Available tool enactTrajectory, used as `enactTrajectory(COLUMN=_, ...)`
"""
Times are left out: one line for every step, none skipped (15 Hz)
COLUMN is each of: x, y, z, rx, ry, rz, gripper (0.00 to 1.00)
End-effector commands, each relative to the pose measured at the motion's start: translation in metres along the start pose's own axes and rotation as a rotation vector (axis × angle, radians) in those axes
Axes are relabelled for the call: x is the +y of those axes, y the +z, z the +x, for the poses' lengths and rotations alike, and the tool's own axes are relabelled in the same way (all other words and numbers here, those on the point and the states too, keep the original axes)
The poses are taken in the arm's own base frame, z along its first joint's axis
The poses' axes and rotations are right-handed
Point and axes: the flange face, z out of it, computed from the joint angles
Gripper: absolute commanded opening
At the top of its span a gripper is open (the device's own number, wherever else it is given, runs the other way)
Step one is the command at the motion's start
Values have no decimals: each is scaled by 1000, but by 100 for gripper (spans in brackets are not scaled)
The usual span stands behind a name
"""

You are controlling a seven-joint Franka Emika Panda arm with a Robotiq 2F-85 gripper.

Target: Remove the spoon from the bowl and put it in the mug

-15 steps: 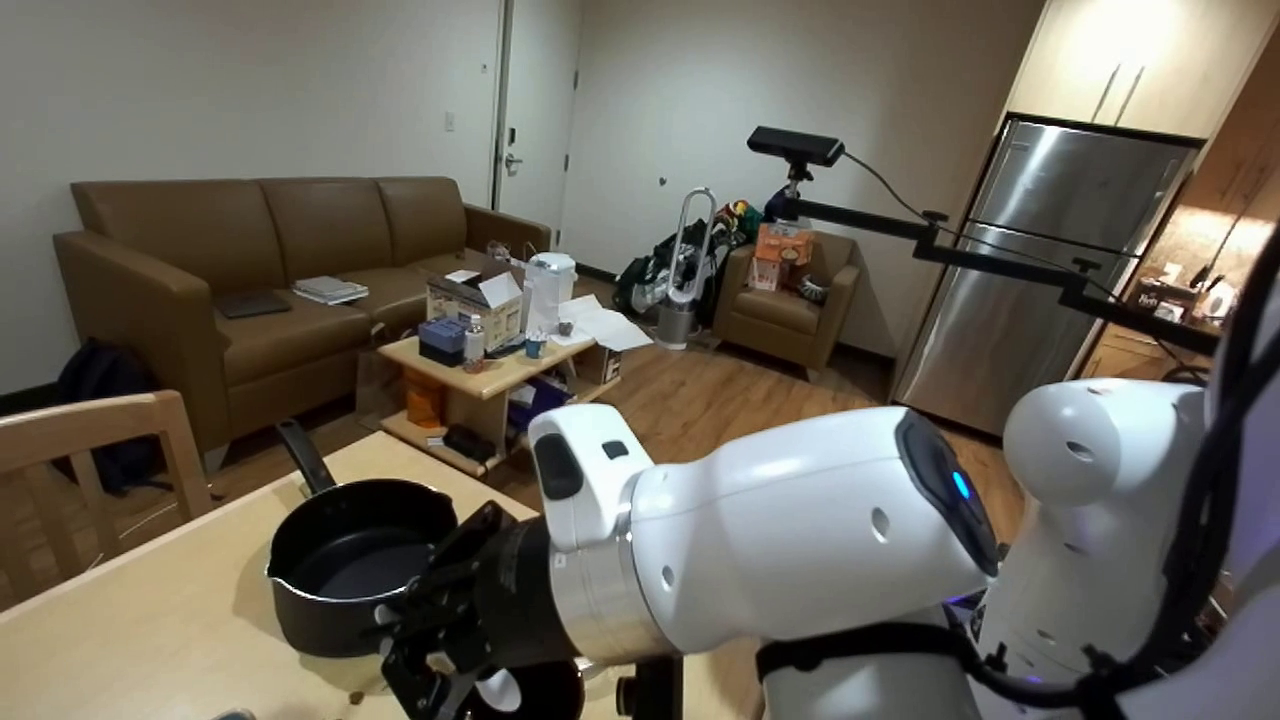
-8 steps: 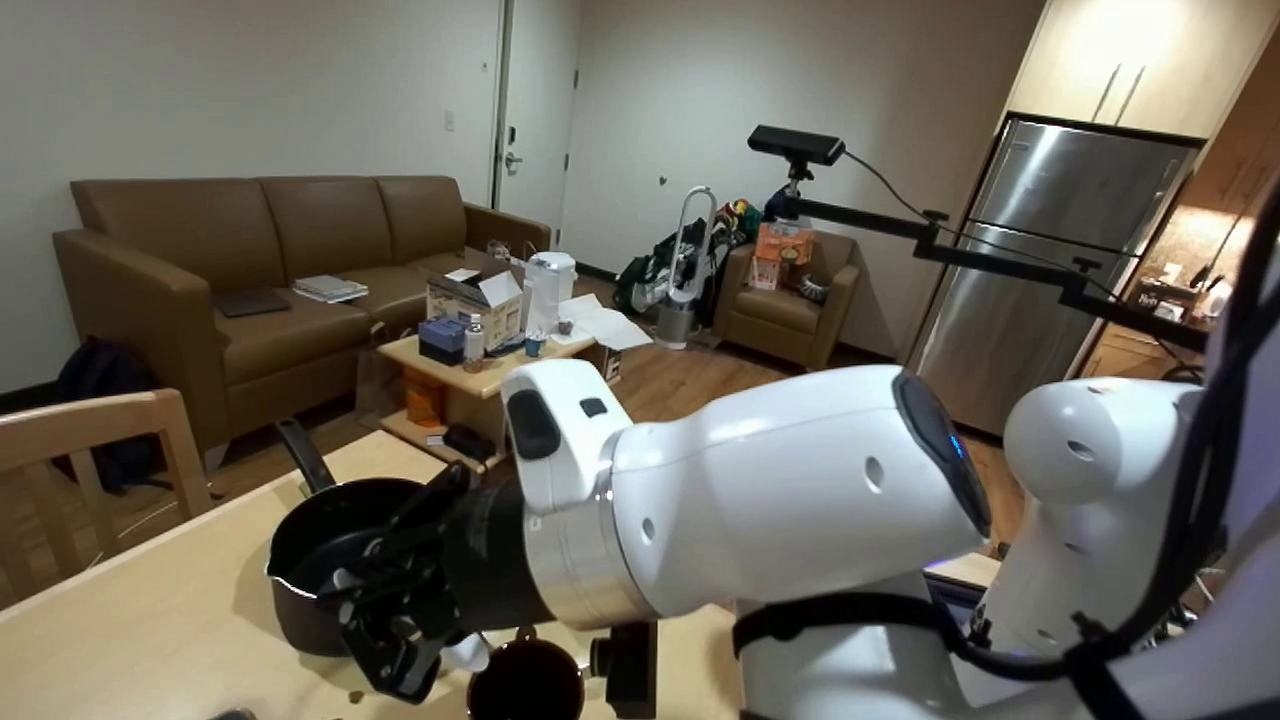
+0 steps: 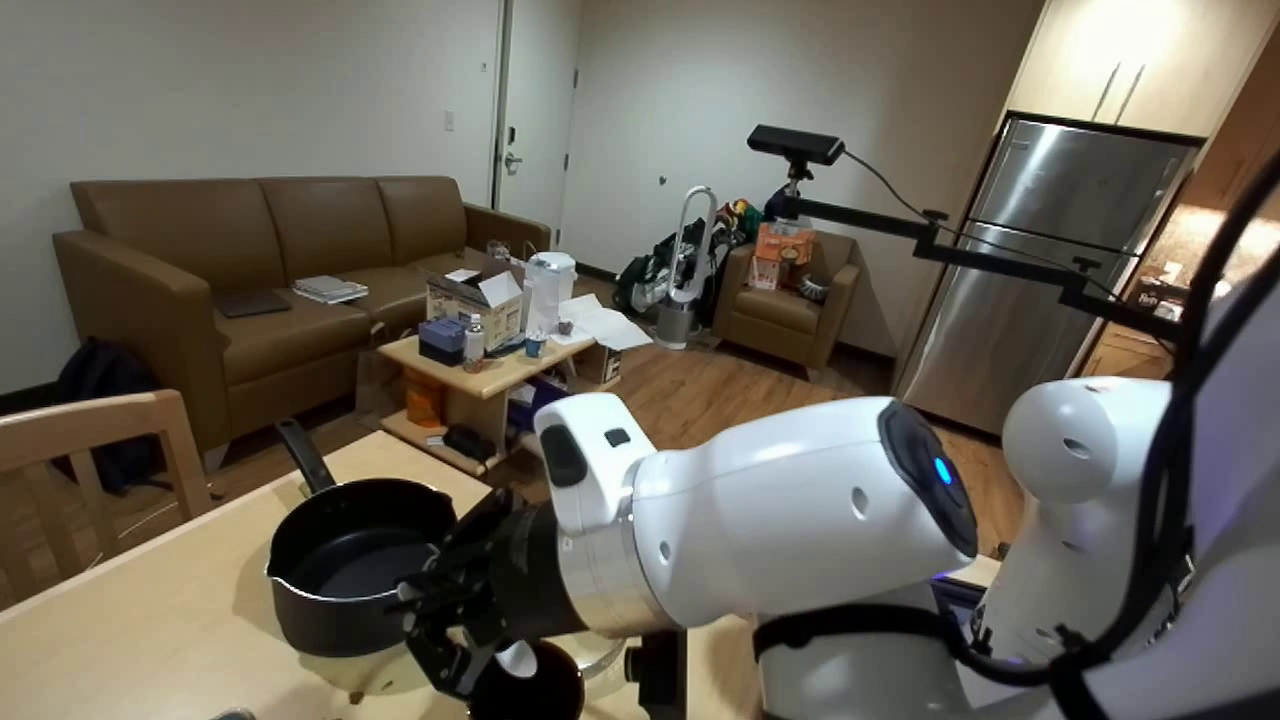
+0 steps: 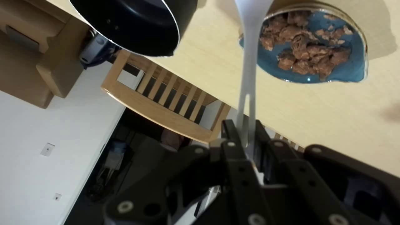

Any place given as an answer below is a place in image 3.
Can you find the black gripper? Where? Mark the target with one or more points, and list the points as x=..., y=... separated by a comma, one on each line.
x=520, y=575

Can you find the white plastic spoon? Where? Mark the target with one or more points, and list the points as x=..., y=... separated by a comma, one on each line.
x=515, y=657

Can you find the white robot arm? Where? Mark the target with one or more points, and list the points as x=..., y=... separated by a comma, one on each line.
x=801, y=504

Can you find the brown glazed mug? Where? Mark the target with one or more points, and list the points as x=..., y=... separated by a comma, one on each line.
x=527, y=697

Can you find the black pouch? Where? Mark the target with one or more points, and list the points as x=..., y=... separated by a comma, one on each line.
x=465, y=442

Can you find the orange container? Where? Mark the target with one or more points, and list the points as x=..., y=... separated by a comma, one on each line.
x=425, y=399

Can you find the blue container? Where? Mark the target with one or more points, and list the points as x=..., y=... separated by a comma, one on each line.
x=535, y=401

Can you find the wooden coffee table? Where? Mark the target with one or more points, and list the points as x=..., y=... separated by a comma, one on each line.
x=487, y=379

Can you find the small blue box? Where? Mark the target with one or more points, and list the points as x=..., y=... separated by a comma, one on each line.
x=442, y=338

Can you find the open cardboard box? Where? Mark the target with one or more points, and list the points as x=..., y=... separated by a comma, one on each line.
x=487, y=307

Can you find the white paper sheets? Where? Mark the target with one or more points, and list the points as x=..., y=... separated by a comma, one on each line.
x=604, y=326

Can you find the white electric kettle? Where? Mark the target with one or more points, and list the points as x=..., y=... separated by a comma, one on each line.
x=550, y=284

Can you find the white book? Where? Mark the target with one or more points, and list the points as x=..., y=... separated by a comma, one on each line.
x=328, y=288

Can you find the dark flat tablet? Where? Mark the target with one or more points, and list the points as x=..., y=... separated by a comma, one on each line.
x=255, y=307

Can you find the black green duffel bag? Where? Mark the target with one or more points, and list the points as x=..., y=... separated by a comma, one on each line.
x=646, y=274

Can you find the light wooden slat-back chair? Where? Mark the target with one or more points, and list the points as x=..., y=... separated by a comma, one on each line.
x=83, y=442

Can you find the dark backpack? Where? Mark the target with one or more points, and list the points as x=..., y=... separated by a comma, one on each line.
x=100, y=401

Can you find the brown sofa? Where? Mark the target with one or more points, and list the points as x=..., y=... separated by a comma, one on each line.
x=203, y=253

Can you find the brown armchair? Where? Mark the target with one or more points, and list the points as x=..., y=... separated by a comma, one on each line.
x=784, y=321

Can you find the white bladeless fan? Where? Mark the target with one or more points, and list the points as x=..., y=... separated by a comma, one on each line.
x=692, y=204

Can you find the orange snack package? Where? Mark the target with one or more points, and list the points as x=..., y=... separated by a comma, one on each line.
x=783, y=253

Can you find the white door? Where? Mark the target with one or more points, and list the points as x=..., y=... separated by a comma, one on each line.
x=535, y=121

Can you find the stainless steel refrigerator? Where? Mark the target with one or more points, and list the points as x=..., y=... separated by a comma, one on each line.
x=1043, y=266

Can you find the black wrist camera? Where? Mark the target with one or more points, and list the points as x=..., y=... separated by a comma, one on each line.
x=657, y=673

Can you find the black camera on boom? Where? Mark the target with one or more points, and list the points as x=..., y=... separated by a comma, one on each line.
x=797, y=146

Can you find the wooden wall cabinets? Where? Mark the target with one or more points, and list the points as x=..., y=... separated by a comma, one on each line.
x=1134, y=63

